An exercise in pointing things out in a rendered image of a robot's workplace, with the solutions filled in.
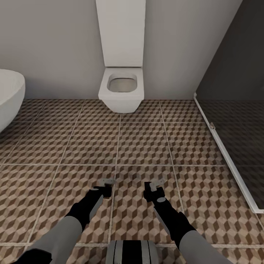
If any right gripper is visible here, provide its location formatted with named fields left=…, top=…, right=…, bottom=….
left=144, top=187, right=165, bottom=202

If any robot trunk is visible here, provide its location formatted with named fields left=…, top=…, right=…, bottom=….
left=105, top=240, right=159, bottom=264

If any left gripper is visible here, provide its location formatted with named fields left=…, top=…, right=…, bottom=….
left=94, top=186, right=112, bottom=198

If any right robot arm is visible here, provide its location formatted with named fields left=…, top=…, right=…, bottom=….
left=144, top=179, right=234, bottom=264

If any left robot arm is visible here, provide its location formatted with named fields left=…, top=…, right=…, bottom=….
left=11, top=179, right=116, bottom=264

